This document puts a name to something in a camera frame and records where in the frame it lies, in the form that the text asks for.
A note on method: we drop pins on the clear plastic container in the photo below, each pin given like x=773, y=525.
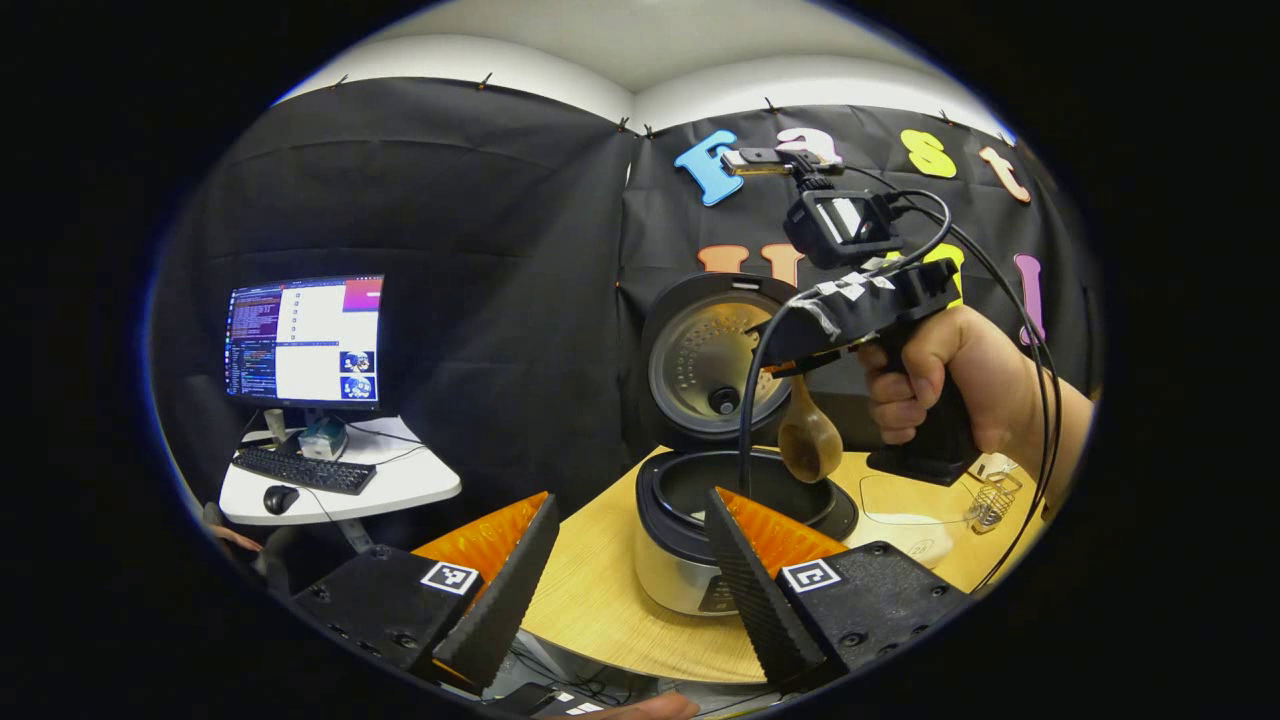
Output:
x=900, y=495

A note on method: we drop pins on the black and silver rice cooker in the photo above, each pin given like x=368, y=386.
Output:
x=680, y=580

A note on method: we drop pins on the wooden spoon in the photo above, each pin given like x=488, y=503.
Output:
x=810, y=450

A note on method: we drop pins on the computer monitor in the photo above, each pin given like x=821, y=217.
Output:
x=310, y=340

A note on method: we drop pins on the black keyboard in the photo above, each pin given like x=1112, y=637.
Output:
x=305, y=470

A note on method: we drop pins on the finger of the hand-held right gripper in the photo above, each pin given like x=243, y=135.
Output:
x=830, y=320

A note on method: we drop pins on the small teal box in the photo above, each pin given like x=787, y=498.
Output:
x=322, y=440

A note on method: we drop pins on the white side table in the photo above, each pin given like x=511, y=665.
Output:
x=410, y=480

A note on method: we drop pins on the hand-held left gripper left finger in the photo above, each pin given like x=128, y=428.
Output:
x=510, y=590

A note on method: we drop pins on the black computer mouse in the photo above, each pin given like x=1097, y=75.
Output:
x=281, y=499

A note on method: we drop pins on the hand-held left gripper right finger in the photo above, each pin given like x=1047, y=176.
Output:
x=750, y=590

